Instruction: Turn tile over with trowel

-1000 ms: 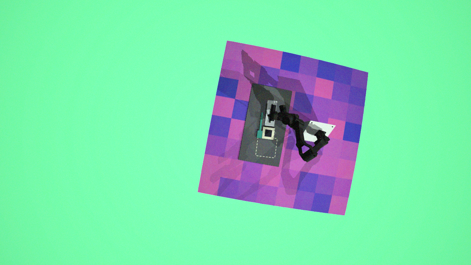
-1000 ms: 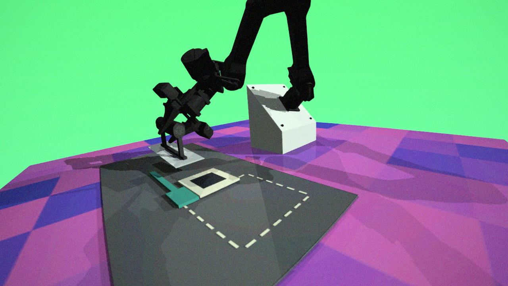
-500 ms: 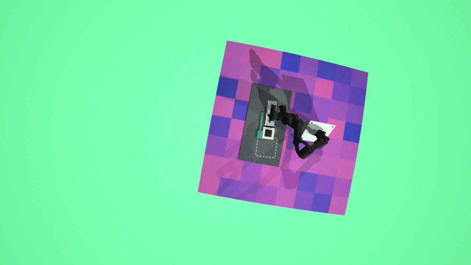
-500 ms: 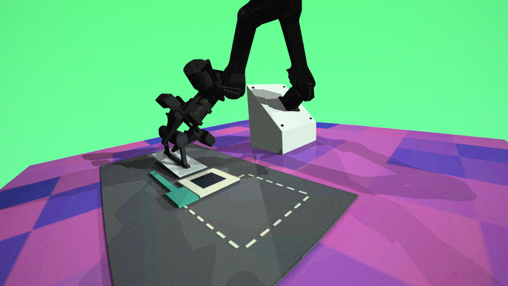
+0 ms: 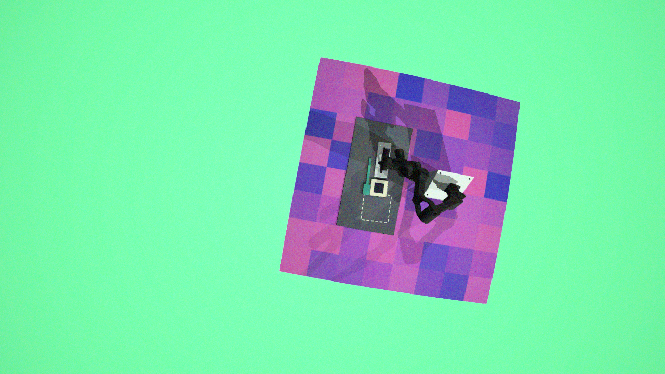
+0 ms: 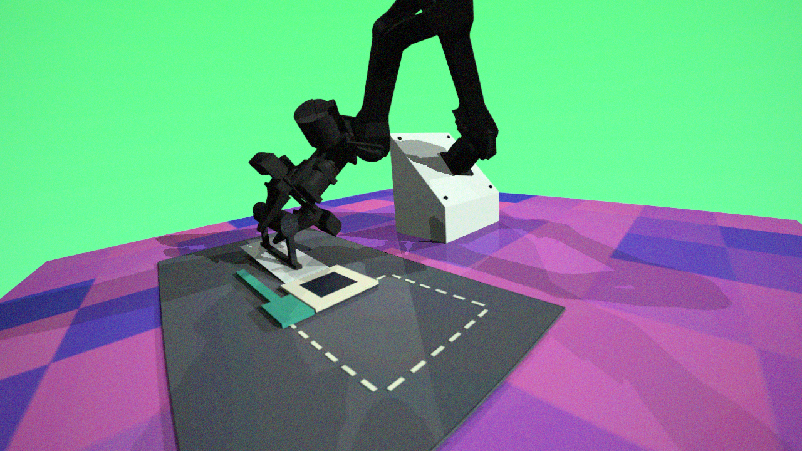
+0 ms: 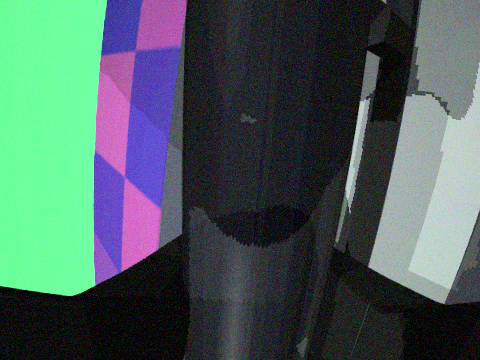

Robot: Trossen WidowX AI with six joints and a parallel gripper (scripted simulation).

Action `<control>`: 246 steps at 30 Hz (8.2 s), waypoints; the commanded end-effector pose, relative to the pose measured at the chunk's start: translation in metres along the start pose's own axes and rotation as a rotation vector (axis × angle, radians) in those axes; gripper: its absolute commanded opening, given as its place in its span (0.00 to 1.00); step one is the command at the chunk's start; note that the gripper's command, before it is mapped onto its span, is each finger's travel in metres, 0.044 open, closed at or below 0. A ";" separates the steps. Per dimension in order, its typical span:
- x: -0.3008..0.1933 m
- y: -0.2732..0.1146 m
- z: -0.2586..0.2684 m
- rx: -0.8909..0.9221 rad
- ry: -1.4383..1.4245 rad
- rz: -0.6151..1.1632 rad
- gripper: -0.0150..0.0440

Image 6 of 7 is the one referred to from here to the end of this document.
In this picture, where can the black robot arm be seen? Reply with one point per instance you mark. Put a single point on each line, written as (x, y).
(340, 139)

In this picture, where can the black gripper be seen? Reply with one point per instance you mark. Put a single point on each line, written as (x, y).
(306, 187)

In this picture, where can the cream square tile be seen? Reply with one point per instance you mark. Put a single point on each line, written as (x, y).
(328, 287)

